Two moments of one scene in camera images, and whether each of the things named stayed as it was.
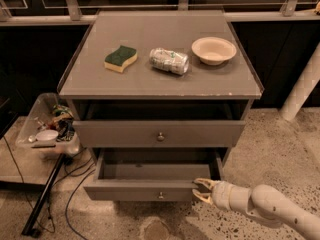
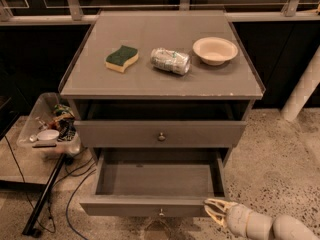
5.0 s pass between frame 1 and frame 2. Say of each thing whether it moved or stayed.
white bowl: stayed
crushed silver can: stayed
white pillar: stayed
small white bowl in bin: stayed
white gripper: moved
